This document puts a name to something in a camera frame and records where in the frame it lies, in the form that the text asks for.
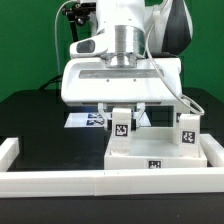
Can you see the white square tabletop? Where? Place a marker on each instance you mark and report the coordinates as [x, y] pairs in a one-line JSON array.
[[152, 148]]

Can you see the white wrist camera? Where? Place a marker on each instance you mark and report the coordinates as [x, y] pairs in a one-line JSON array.
[[90, 47]]

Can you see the white fiducial marker sheet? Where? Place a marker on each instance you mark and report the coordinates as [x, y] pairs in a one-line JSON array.
[[80, 120]]

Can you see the white U-shaped obstacle fence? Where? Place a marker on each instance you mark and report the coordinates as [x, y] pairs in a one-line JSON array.
[[111, 182]]

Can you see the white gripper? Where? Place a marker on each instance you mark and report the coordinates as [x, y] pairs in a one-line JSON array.
[[89, 81]]

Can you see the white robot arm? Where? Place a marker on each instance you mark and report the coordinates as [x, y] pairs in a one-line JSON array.
[[131, 59]]

